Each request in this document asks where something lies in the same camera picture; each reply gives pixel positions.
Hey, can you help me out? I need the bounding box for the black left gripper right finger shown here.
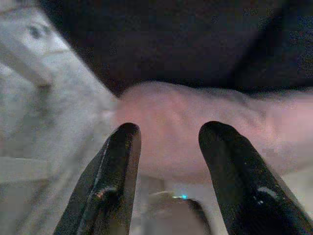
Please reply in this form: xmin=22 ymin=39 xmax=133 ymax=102
xmin=198 ymin=120 xmax=313 ymax=235

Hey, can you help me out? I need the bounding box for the white robot left leg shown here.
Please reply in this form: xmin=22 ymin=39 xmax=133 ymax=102
xmin=146 ymin=190 xmax=212 ymax=235

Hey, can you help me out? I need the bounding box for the pink plush pillow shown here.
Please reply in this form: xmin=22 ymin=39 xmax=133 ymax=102
xmin=114 ymin=82 xmax=313 ymax=184

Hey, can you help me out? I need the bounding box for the brown fabric sofa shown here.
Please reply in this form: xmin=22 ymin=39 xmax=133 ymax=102
xmin=41 ymin=0 xmax=313 ymax=97

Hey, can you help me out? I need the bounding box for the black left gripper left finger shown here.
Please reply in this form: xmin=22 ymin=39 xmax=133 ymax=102
xmin=53 ymin=122 xmax=142 ymax=235

